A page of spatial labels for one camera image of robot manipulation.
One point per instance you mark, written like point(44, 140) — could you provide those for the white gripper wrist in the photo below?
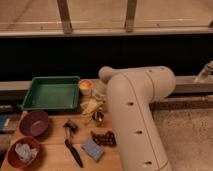
point(99, 93)

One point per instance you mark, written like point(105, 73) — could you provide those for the yellow banana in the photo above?
point(90, 106)

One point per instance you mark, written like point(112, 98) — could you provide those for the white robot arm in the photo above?
point(129, 93)

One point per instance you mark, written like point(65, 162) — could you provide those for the yellow cup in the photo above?
point(85, 87)

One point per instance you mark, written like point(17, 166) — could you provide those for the dark grape bunch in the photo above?
point(104, 139)

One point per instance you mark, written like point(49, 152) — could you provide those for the blue sponge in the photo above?
point(93, 149)

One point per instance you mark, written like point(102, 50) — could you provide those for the green plastic tray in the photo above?
point(59, 93)

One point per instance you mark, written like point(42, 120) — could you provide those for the purple bowl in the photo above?
point(34, 123)

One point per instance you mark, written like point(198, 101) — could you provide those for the crumpled white paper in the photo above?
point(25, 152)

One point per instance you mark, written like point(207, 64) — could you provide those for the red bowl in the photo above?
point(13, 157)

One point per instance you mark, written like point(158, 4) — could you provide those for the black handled knife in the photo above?
point(71, 148)

